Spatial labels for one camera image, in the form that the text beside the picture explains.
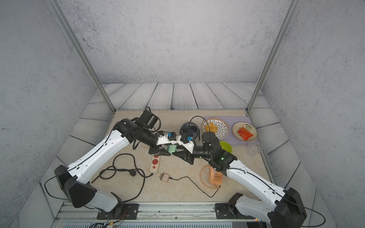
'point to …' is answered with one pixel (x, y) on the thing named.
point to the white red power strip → (154, 164)
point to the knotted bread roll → (213, 127)
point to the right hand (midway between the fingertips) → (176, 150)
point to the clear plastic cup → (253, 149)
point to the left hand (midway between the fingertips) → (171, 148)
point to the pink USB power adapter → (164, 177)
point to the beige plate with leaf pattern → (247, 126)
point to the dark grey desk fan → (189, 129)
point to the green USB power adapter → (172, 148)
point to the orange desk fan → (211, 178)
